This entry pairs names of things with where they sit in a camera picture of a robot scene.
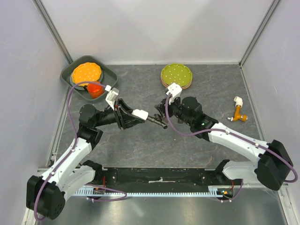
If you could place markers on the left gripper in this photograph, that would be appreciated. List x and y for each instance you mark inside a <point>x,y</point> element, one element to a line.
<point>125,121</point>

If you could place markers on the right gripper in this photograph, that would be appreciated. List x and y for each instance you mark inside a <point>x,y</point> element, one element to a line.
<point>161,108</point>

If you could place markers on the white pvc elbow fitting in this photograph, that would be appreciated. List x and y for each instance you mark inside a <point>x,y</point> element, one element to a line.
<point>140,114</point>

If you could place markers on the dark grey metal faucet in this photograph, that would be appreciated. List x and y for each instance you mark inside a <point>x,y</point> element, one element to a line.
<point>157,119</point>

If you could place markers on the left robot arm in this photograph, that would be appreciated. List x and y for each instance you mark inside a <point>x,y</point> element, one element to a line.
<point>47,194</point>

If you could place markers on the orange faucet with white elbow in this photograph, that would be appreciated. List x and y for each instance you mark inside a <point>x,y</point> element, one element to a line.
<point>237,114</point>

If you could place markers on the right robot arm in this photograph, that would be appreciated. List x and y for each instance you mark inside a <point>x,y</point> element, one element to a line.
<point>268,162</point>

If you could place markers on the green polka dot plate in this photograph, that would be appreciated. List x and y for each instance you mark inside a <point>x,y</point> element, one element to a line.
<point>176,71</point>

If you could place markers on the orange mug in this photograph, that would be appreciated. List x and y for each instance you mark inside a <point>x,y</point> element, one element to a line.
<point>94,89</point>

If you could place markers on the dark green square tray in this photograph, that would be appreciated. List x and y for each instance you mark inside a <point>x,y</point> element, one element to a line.
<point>107,77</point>

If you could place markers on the orange polka dot plate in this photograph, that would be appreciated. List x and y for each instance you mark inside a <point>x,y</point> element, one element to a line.
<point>88,71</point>

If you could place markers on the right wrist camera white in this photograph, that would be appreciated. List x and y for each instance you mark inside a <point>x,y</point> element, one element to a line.
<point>173,91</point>

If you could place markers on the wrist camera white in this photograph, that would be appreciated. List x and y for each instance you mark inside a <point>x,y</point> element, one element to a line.
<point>173,91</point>
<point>111,95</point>

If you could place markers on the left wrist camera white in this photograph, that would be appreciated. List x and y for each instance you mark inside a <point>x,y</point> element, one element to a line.
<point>111,95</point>

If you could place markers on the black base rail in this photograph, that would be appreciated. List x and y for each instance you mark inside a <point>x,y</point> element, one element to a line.
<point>161,180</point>

